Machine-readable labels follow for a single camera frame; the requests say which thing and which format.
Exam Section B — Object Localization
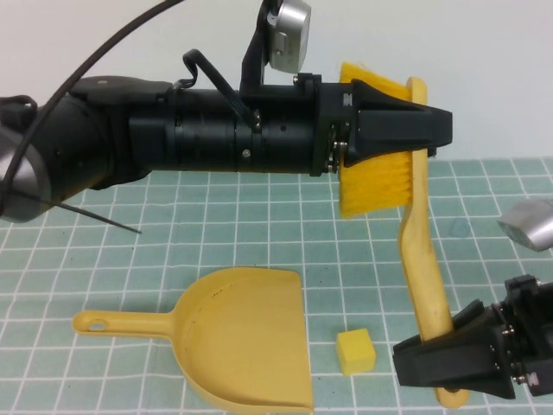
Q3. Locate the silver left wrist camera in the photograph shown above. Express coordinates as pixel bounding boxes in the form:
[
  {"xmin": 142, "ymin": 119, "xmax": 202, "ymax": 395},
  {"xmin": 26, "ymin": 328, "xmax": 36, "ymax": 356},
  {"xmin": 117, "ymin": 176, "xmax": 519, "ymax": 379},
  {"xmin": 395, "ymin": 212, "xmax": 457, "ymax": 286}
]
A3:
[{"xmin": 265, "ymin": 0, "xmax": 313, "ymax": 73}]

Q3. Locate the small yellow foam cube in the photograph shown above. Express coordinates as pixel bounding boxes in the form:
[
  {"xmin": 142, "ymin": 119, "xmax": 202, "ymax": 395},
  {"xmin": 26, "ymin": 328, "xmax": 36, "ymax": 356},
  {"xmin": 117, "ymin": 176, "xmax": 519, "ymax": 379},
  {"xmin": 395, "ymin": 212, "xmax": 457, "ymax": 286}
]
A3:
[{"xmin": 335, "ymin": 327, "xmax": 376, "ymax": 375}]

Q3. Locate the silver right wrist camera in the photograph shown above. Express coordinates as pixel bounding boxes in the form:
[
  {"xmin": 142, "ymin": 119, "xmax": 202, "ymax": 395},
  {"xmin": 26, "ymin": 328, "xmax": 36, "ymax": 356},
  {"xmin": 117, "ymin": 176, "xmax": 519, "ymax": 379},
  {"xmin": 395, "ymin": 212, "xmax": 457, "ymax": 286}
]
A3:
[{"xmin": 496, "ymin": 199, "xmax": 553, "ymax": 252}]

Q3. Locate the green white-grid tablecloth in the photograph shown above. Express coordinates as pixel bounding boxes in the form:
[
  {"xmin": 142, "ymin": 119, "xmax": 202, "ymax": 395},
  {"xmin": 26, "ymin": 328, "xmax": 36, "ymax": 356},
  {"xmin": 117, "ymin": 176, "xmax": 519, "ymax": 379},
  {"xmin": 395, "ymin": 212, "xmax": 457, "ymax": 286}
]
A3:
[{"xmin": 0, "ymin": 158, "xmax": 553, "ymax": 415}]

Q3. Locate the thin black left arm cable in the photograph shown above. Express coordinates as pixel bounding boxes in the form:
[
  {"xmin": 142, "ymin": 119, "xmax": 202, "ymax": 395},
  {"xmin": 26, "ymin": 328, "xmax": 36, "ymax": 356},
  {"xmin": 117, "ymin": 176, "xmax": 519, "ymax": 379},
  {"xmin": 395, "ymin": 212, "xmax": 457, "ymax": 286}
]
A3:
[{"xmin": 175, "ymin": 49, "xmax": 260, "ymax": 131}]

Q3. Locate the black cable tie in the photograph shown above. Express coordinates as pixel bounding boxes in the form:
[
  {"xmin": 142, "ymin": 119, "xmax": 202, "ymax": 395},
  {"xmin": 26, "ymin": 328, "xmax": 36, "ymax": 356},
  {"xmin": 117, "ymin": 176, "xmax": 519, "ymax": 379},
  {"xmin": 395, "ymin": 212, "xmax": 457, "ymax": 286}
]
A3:
[{"xmin": 42, "ymin": 198, "xmax": 143, "ymax": 237}]

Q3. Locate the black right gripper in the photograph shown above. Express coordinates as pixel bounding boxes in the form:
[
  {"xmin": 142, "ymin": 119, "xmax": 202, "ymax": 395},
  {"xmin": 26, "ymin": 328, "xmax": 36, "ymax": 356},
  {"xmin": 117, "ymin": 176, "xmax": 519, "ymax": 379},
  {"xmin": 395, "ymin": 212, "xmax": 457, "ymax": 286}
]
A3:
[{"xmin": 391, "ymin": 274, "xmax": 553, "ymax": 402}]

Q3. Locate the yellow plastic dustpan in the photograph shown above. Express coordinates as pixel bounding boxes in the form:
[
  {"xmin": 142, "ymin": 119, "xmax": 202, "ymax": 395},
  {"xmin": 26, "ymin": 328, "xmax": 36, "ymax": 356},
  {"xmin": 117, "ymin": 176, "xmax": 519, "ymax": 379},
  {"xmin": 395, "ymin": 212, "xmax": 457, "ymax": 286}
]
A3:
[{"xmin": 72, "ymin": 266, "xmax": 315, "ymax": 412}]

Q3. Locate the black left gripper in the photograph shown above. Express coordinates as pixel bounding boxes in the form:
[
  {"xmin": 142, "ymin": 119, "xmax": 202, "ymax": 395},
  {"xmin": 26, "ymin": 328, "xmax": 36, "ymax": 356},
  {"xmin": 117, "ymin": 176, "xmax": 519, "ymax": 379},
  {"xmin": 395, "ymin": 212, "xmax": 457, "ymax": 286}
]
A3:
[{"xmin": 258, "ymin": 73, "xmax": 454, "ymax": 177}]

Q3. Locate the black cable clip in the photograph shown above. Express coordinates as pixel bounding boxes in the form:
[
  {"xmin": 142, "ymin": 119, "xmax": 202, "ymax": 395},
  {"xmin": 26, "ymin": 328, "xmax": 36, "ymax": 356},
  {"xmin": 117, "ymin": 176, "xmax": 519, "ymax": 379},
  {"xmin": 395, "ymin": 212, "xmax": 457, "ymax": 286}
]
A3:
[{"xmin": 0, "ymin": 94, "xmax": 40, "ymax": 126}]

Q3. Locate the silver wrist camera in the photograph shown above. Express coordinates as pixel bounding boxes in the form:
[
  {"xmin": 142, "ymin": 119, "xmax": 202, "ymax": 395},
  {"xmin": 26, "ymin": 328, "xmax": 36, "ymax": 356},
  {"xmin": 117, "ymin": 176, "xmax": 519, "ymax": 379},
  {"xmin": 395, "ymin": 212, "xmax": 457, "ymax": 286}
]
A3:
[
  {"xmin": 496, "ymin": 199, "xmax": 553, "ymax": 252},
  {"xmin": 265, "ymin": 0, "xmax": 313, "ymax": 73}
]

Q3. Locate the yellow hand brush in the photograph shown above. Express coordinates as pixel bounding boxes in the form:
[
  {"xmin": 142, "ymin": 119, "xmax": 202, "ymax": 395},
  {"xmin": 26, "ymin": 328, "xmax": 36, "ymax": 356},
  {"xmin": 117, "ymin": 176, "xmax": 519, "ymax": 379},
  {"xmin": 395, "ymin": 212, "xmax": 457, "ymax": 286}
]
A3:
[{"xmin": 338, "ymin": 61, "xmax": 472, "ymax": 410}]

